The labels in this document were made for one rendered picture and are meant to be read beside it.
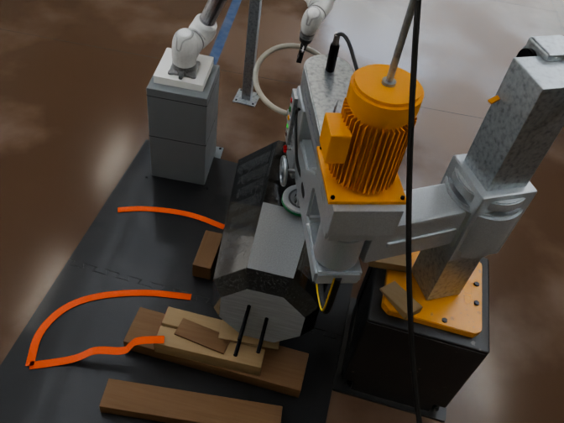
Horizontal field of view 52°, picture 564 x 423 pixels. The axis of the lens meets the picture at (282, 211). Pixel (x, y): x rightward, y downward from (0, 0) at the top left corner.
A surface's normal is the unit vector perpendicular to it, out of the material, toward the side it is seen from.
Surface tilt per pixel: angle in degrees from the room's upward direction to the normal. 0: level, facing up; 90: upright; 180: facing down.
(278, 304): 90
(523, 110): 90
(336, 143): 90
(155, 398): 0
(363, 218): 90
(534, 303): 0
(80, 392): 0
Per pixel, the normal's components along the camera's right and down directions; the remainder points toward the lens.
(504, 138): -0.95, 0.13
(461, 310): 0.12, -0.67
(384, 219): 0.11, 0.74
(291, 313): -0.19, 0.71
